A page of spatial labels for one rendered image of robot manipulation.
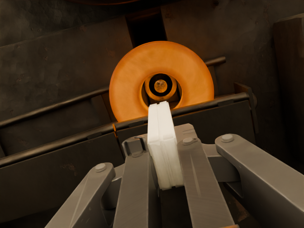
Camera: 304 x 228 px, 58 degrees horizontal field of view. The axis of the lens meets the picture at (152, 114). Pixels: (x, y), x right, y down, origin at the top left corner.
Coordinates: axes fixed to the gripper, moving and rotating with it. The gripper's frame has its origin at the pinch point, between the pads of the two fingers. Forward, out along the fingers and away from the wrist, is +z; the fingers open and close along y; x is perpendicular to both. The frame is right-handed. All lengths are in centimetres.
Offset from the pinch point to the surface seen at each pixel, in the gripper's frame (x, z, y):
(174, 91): -5.6, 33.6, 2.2
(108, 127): -5.3, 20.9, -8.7
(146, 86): -3.4, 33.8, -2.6
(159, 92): -4.6, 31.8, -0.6
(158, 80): -2.5, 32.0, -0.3
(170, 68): 0.6, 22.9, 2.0
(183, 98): -4.1, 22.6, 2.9
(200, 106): -5.4, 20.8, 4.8
